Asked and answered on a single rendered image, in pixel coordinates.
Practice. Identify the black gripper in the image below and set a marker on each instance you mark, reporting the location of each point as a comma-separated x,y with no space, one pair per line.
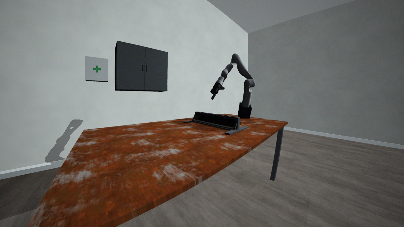
217,86

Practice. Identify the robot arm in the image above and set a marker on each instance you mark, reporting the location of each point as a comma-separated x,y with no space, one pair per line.
249,82

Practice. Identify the black patch panel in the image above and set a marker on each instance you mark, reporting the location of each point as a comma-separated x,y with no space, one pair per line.
230,123

